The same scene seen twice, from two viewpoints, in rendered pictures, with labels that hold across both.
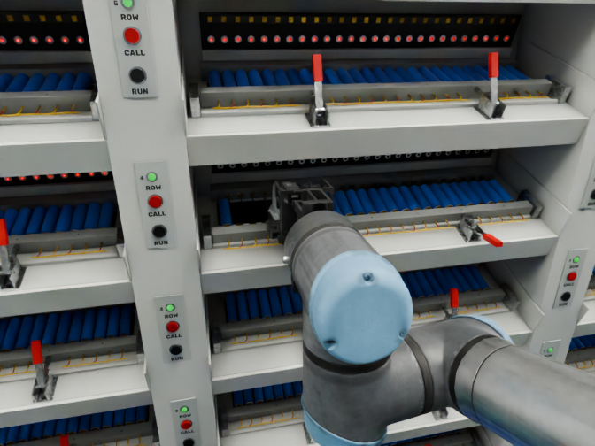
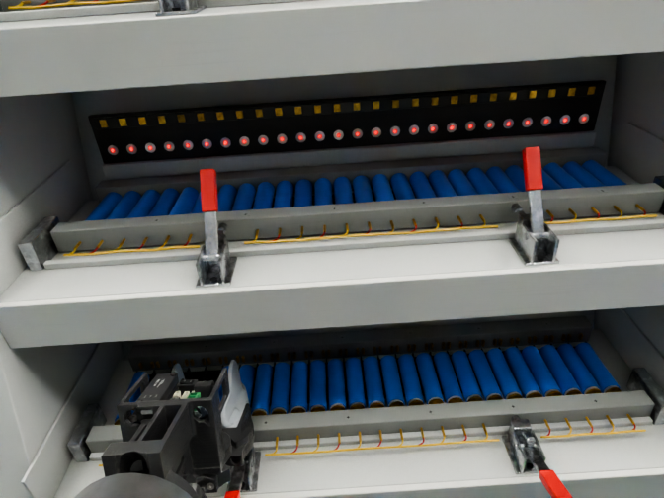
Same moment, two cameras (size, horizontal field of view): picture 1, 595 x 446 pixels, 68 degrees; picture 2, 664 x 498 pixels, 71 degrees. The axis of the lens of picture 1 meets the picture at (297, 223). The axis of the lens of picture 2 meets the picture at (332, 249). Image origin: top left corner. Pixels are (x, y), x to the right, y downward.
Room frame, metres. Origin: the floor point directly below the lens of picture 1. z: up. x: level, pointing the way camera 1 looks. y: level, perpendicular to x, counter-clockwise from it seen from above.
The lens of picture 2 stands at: (0.27, -0.21, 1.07)
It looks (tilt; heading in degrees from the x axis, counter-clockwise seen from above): 15 degrees down; 12
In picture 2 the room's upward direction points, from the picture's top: 4 degrees counter-clockwise
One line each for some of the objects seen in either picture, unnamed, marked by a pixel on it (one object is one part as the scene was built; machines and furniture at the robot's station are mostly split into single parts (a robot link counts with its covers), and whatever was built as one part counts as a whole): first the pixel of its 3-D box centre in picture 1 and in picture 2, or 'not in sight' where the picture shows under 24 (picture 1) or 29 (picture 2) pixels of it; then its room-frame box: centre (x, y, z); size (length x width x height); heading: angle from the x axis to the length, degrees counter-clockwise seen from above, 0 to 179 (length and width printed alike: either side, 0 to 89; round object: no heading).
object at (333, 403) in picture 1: (354, 382); not in sight; (0.36, -0.06, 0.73); 0.12 x 0.09 x 0.12; 110
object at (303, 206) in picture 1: (307, 220); (171, 456); (0.53, -0.01, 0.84); 0.12 x 0.08 x 0.09; 12
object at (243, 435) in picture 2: not in sight; (225, 437); (0.59, -0.03, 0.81); 0.09 x 0.05 x 0.02; 5
